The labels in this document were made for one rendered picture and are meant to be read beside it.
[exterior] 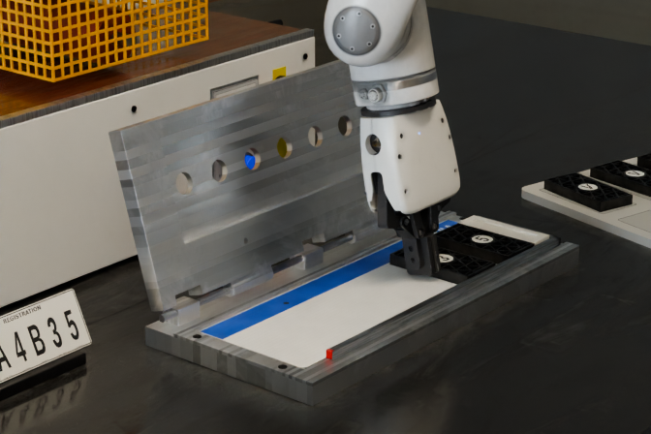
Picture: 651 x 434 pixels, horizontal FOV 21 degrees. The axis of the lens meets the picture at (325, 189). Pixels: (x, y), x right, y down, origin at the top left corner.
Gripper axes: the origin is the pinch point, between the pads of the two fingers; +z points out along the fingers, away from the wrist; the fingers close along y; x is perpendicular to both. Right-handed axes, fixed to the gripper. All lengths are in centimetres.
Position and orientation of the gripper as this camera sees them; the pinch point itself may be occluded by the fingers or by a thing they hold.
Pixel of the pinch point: (421, 254)
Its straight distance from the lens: 178.6
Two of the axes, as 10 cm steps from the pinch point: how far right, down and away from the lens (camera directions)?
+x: -7.6, -0.1, 6.6
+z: 1.6, 9.7, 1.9
